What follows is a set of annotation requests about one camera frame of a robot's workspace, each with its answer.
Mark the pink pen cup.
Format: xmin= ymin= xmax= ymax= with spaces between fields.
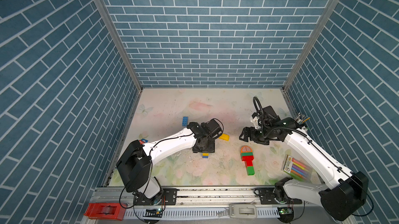
xmin=295 ymin=113 xmax=310 ymax=128

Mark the pack of coloured markers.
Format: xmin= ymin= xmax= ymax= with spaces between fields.
xmin=282 ymin=155 xmax=313 ymax=181

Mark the long red lego brick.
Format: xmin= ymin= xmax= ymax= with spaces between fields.
xmin=241 ymin=155 xmax=254 ymax=162

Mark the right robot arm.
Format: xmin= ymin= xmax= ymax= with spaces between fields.
xmin=239 ymin=97 xmax=369 ymax=221

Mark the long blue lego brick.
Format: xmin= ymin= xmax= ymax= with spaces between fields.
xmin=182 ymin=116 xmax=189 ymax=127

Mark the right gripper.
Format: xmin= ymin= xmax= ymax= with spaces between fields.
xmin=238 ymin=126 xmax=270 ymax=145

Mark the yellow rounded lego brick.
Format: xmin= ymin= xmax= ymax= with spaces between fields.
xmin=219 ymin=134 xmax=230 ymax=141

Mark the small green lego brick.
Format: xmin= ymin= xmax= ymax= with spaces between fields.
xmin=246 ymin=166 xmax=255 ymax=176

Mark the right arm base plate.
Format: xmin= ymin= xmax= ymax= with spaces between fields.
xmin=253 ymin=187 xmax=303 ymax=205

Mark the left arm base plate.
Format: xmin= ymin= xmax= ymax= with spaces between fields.
xmin=134 ymin=188 xmax=178 ymax=206

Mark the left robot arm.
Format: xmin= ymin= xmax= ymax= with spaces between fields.
xmin=116 ymin=119 xmax=224 ymax=199

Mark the red tape dispenser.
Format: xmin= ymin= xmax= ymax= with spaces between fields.
xmin=84 ymin=203 xmax=126 ymax=221

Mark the orange round lego piece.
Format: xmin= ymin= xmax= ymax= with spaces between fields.
xmin=241 ymin=146 xmax=252 ymax=154

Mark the white slotted cable duct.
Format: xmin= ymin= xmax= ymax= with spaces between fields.
xmin=124 ymin=207 xmax=281 ymax=220

